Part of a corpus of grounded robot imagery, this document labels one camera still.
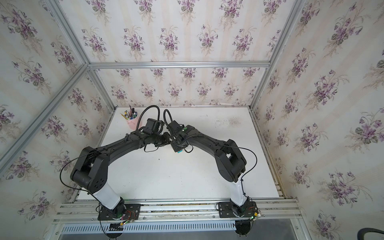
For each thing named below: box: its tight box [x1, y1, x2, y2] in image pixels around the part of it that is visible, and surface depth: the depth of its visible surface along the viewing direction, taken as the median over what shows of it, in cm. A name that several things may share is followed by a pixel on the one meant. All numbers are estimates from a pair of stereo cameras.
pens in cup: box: [120, 103, 138, 120], surface depth 103 cm
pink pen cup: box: [126, 113, 139, 131], surface depth 101 cm
